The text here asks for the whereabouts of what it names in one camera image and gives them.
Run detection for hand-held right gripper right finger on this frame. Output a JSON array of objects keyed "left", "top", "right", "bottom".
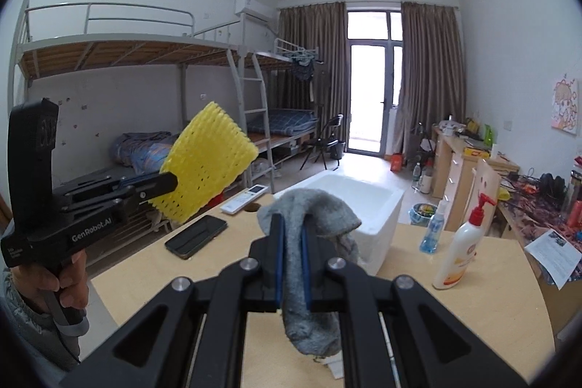
[{"left": 300, "top": 221, "right": 530, "bottom": 388}]

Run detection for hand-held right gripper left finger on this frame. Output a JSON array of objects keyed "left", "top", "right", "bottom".
[{"left": 59, "top": 215, "right": 286, "bottom": 388}]

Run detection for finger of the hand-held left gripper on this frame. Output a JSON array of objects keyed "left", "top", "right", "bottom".
[
  {"left": 51, "top": 175, "right": 152, "bottom": 200},
  {"left": 67, "top": 171, "right": 179, "bottom": 226}
]

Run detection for grey fuzzy sock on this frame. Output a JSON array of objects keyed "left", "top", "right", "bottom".
[{"left": 257, "top": 188, "right": 363, "bottom": 358}]

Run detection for yellow foam fruit net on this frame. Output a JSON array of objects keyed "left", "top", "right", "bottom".
[{"left": 159, "top": 101, "right": 260, "bottom": 226}]

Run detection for white foam box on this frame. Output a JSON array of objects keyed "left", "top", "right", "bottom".
[{"left": 272, "top": 173, "right": 405, "bottom": 277}]

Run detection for white paper tissue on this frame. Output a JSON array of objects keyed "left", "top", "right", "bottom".
[{"left": 313, "top": 352, "right": 347, "bottom": 380}]

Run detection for person's left hand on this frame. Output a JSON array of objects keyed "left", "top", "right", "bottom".
[{"left": 7, "top": 254, "right": 90, "bottom": 317}]

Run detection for bundled blue orange blanket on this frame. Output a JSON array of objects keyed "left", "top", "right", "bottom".
[{"left": 109, "top": 131, "right": 183, "bottom": 179}]

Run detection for white remote control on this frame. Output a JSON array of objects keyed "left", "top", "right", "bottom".
[{"left": 220, "top": 184, "right": 269, "bottom": 215}]

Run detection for black smartphone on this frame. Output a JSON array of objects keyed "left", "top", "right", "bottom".
[{"left": 164, "top": 215, "right": 228, "bottom": 260}]

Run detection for metal bunk bed ladder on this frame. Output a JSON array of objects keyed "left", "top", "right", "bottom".
[{"left": 226, "top": 47, "right": 274, "bottom": 194}]

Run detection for black folding chair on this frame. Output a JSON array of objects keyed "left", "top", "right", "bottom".
[{"left": 300, "top": 114, "right": 345, "bottom": 171}]

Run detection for large metal bunk bed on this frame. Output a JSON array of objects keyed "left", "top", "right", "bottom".
[{"left": 9, "top": 0, "right": 250, "bottom": 243}]

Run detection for blue spray bottle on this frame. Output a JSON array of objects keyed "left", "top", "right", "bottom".
[{"left": 419, "top": 201, "right": 449, "bottom": 255}]

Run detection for blue plaid bedding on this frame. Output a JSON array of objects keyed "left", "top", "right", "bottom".
[{"left": 246, "top": 108, "right": 319, "bottom": 135}]

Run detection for white lotion pump bottle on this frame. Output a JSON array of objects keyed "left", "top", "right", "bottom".
[{"left": 432, "top": 193, "right": 496, "bottom": 291}]

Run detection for wooden drawer desk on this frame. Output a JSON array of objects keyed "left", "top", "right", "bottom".
[{"left": 430, "top": 127, "right": 520, "bottom": 227}]

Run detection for small metal bunk bed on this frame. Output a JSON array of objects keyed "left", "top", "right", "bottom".
[{"left": 241, "top": 13, "right": 321, "bottom": 182}]

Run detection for glass balcony door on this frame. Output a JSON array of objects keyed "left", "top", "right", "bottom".
[{"left": 346, "top": 10, "right": 404, "bottom": 155}]

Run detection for hanging dark clothes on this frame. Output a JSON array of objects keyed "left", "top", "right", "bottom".
[{"left": 290, "top": 49, "right": 320, "bottom": 83}]

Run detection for smiley face cup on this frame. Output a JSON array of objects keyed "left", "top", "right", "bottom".
[{"left": 473, "top": 158, "right": 501, "bottom": 227}]

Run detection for white air conditioner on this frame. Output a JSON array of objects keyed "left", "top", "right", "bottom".
[{"left": 234, "top": 0, "right": 274, "bottom": 23}]

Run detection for brown curtain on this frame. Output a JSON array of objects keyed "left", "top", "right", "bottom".
[
  {"left": 277, "top": 1, "right": 348, "bottom": 152},
  {"left": 399, "top": 1, "right": 467, "bottom": 159}
]

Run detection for wooden side desk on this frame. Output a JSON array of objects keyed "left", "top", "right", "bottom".
[{"left": 498, "top": 176, "right": 582, "bottom": 243}]

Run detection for printed paper sheet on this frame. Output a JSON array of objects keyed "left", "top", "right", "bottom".
[{"left": 523, "top": 229, "right": 582, "bottom": 289}]

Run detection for dark glass tumbler bottle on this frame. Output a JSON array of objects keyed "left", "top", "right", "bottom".
[{"left": 568, "top": 170, "right": 582, "bottom": 212}]

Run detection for cartoon wall poster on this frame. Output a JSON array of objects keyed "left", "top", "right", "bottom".
[{"left": 550, "top": 74, "right": 582, "bottom": 135}]

